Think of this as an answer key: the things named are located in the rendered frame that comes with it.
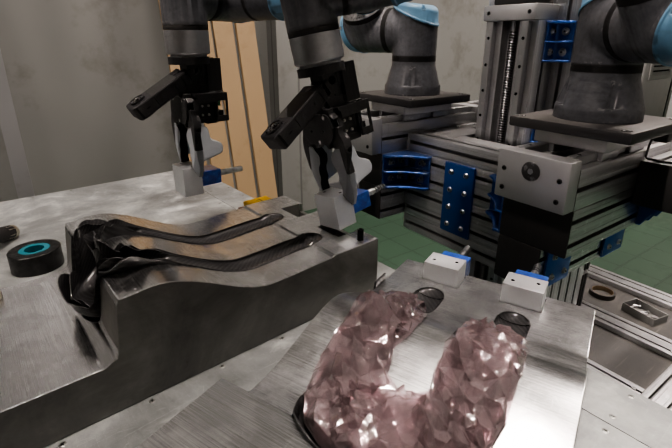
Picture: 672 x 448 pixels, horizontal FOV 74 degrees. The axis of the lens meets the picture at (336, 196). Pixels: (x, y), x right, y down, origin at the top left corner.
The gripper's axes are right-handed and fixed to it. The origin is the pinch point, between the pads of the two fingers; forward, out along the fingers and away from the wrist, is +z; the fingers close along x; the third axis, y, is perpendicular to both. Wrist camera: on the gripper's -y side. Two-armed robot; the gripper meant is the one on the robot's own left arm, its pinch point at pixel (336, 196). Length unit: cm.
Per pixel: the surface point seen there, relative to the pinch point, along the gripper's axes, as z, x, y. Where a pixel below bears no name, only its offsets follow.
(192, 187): -3.0, 26.1, -12.8
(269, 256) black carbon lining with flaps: 4.6, 0.8, -13.5
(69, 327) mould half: 2.5, 3.7, -39.2
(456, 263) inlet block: 9.6, -18.0, 4.9
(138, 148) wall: 10, 219, 29
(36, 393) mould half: 3.2, -5.9, -43.9
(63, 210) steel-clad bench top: 1, 66, -30
